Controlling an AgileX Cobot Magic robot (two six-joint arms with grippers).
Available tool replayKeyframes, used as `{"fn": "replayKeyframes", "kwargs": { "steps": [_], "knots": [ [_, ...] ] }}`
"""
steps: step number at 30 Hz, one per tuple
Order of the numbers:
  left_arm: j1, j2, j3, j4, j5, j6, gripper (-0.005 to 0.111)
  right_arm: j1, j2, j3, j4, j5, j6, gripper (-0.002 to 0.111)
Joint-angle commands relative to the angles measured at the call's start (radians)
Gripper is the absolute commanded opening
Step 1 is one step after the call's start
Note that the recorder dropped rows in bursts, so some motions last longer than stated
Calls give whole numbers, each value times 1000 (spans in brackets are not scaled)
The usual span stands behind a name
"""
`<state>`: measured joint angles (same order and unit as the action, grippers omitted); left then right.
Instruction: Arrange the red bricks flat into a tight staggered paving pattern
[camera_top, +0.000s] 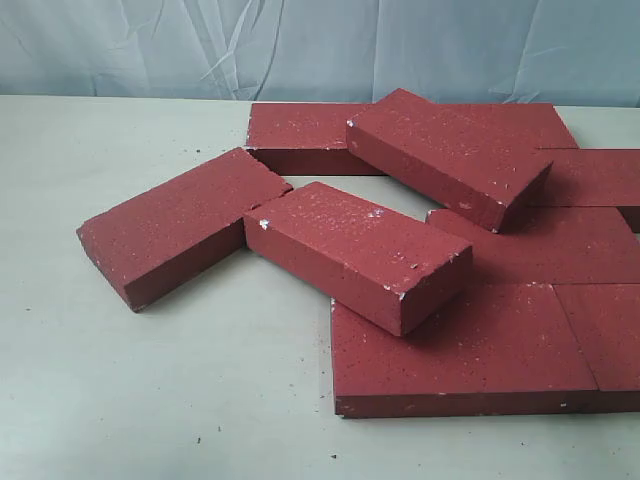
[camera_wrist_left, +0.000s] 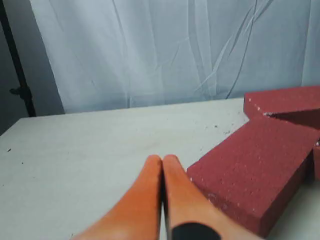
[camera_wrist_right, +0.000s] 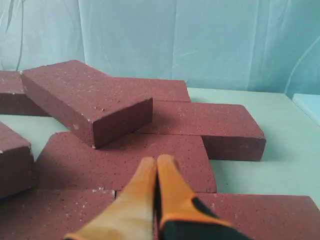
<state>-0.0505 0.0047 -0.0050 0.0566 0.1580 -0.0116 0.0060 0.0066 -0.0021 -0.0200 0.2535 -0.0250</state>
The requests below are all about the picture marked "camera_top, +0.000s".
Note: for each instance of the third row red brick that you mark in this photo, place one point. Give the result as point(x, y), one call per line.
point(552, 245)

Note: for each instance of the front large red brick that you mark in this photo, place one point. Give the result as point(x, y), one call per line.
point(493, 350)

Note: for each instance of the right second row red brick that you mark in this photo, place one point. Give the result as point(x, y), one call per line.
point(591, 178)

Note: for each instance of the pale blue backdrop cloth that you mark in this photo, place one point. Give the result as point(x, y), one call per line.
point(563, 52)

